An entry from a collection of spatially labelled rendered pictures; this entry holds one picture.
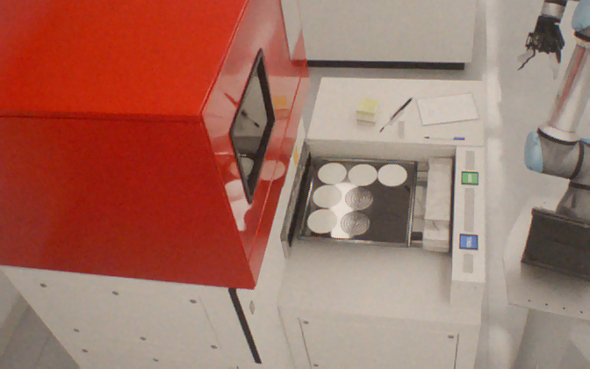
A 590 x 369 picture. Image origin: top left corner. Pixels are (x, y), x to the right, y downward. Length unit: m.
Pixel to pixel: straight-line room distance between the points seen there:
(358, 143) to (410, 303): 0.61
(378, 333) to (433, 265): 0.28
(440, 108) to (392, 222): 0.51
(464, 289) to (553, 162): 0.45
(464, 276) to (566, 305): 0.34
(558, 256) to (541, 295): 0.13
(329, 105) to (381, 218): 0.53
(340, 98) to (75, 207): 1.24
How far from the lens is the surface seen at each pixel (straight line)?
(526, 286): 2.16
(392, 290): 2.11
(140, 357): 2.21
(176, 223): 1.51
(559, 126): 1.99
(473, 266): 2.00
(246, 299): 1.77
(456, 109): 2.45
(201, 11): 1.51
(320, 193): 2.27
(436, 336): 2.14
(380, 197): 2.24
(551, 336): 2.52
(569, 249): 2.11
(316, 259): 2.20
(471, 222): 2.11
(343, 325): 2.14
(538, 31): 2.37
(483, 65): 4.21
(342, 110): 2.46
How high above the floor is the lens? 2.60
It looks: 47 degrees down
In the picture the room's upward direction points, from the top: 11 degrees counter-clockwise
